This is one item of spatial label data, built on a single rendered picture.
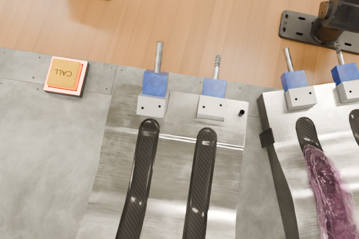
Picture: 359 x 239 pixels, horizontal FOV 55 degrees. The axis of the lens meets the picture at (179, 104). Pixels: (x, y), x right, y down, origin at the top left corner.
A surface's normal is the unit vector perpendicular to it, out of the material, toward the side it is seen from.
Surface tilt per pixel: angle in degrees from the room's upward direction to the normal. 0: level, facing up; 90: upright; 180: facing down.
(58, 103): 0
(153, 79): 34
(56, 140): 0
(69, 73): 0
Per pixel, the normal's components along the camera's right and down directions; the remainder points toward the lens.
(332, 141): -0.04, -0.51
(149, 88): -0.09, 0.31
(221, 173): -0.01, -0.21
